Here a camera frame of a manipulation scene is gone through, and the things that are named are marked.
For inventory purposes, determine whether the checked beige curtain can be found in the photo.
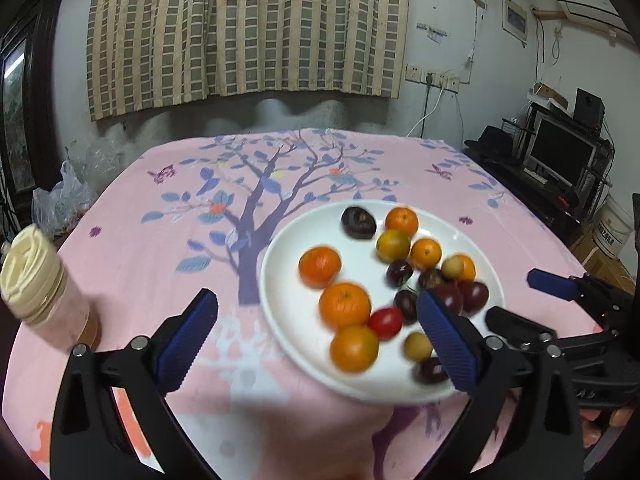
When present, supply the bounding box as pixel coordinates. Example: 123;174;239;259
87;0;409;120

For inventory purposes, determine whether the dark purple plum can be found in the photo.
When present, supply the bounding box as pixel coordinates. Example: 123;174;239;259
432;284;463;314
457;281;489;315

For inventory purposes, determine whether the orange yellow fruit on plate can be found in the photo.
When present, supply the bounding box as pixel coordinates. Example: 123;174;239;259
409;237;442;272

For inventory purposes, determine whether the black speaker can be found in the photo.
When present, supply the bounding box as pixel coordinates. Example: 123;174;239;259
573;88;605;130

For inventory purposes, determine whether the large orange kumquat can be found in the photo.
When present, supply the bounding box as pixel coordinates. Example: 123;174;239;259
330;325;380;374

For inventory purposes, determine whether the greenish yellow fruit on plate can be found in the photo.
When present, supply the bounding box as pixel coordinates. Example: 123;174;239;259
376;230;411;263

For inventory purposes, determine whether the dark purple plum right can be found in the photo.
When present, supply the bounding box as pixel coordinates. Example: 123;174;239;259
457;281;489;315

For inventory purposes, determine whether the large mandarin orange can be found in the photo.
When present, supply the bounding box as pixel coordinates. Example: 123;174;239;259
318;282;372;332

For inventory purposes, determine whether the white power cable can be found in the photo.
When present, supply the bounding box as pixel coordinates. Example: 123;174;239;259
404;81;467;149

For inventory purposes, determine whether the red cherry tomato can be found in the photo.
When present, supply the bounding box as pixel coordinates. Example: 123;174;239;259
367;307;404;341

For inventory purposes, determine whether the dark purple plum left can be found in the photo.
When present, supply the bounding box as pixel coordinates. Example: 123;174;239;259
432;284;463;314

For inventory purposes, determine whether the white bucket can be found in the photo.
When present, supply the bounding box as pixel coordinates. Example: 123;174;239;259
592;193;634;259

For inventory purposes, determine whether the dark cherry with stem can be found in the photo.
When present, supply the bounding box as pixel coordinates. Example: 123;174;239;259
393;289;418;325

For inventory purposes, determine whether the plastic jar beige lid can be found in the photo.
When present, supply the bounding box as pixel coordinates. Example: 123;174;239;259
1;224;100;352

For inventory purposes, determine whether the yellow longan centre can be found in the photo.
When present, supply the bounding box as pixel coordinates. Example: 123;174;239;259
402;332;433;363

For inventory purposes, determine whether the white wall power strip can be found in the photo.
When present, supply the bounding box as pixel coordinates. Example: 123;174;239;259
405;64;460;93

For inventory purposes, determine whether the yellow longan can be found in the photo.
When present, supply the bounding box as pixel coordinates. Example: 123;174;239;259
440;256;464;281
402;332;433;363

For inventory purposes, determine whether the large water chestnut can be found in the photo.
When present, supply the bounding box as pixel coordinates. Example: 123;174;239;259
341;206;378;240

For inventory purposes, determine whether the white oval plate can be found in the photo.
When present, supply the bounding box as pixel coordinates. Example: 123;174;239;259
259;199;507;406

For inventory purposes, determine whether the person's right hand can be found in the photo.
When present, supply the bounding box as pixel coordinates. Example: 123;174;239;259
579;406;636;450

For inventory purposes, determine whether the clear plastic bag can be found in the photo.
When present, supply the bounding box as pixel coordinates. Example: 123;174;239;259
32;159;98;238

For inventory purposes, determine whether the small mandarin orange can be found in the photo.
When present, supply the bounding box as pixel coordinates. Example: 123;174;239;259
385;207;420;240

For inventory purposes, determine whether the yellow longan right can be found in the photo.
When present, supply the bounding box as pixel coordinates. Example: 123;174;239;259
440;256;464;281

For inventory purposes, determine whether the dark cherry near gripper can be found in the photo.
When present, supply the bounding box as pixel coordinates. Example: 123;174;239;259
385;259;414;289

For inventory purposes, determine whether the orange fruit behind plums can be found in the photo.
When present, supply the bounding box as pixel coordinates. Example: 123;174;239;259
454;254;476;281

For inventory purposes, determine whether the pink printed tablecloth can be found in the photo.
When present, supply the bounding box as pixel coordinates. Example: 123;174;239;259
8;127;609;480

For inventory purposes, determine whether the computer monitor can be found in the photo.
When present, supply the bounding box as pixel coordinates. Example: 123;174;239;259
525;116;597;186

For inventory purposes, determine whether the medium mandarin orange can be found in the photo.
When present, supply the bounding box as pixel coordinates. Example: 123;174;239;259
298;246;342;289

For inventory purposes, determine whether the white air conditioner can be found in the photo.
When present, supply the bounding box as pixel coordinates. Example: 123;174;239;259
558;0;634;44

